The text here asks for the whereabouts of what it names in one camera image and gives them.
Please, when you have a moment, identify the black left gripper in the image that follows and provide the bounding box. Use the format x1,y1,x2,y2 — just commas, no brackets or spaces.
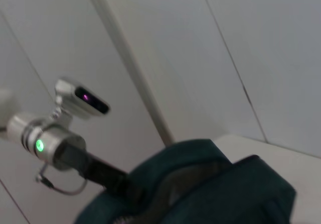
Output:
56,143,143,202

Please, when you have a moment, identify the dark blue insulated bag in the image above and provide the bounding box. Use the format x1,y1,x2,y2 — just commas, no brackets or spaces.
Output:
72,138,298,224

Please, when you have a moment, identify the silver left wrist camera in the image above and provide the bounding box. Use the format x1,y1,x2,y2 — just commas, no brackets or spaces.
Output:
54,78,111,121

